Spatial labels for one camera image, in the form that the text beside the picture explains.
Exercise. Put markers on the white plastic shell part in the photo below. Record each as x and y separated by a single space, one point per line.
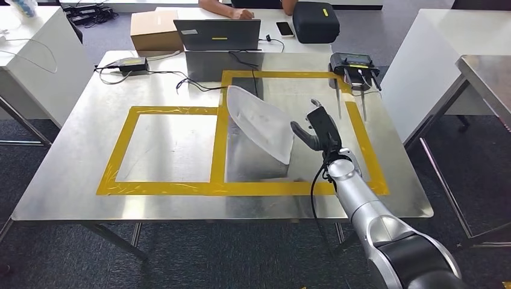
259 119

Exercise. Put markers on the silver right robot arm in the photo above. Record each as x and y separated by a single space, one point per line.
359 199

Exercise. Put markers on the steel workbench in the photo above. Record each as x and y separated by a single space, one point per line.
80 159

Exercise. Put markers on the white desk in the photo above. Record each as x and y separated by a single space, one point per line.
40 79
431 60
303 48

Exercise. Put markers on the grey laptop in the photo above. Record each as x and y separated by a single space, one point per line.
217 34

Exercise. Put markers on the black smartphone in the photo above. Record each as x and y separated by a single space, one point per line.
285 29

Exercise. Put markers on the black remote controller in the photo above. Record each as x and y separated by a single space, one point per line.
351 62

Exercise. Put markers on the black carrying case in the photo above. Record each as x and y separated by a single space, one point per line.
315 24

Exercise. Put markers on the person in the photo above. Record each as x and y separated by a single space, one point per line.
223 10

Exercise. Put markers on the black power adapter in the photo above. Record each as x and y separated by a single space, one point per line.
133 64

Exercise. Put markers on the brown cardboard box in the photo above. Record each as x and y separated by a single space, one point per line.
155 30

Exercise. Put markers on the steel table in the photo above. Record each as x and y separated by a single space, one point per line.
487 83
24 121

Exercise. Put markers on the clear plastic bottle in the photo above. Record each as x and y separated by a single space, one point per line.
26 8

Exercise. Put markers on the large yellow tape frame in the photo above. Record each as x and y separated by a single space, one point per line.
259 189

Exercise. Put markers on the pale wrist camera on bracket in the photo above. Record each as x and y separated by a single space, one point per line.
327 127

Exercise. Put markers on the small yellow tape frame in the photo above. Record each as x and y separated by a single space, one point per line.
119 151

